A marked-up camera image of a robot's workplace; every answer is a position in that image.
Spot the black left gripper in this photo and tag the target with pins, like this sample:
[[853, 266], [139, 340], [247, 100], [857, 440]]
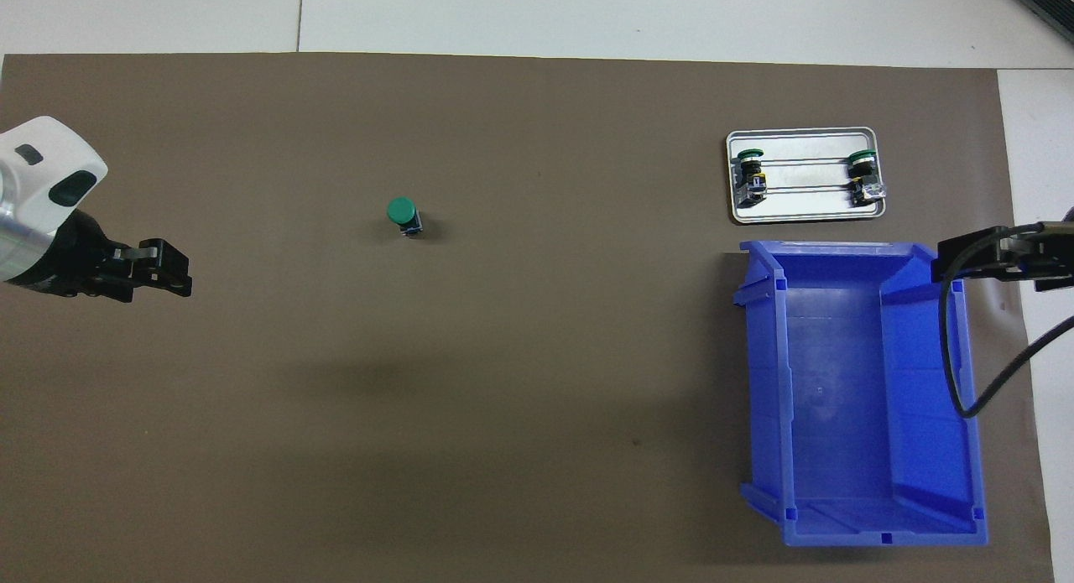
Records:
[[84, 264]]

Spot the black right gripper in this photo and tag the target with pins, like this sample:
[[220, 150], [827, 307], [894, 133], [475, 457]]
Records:
[[1036, 252]]

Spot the green push button switch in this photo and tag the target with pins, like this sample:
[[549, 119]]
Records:
[[751, 176], [862, 172], [401, 210]]

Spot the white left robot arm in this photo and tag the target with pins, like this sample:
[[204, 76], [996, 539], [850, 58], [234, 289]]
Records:
[[42, 172]]

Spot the blue plastic storage bin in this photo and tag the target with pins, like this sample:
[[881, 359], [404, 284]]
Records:
[[839, 398]]

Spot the silver metal tray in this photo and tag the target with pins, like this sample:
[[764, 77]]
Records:
[[797, 205]]

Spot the brown table mat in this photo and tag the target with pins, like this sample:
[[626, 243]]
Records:
[[545, 356]]

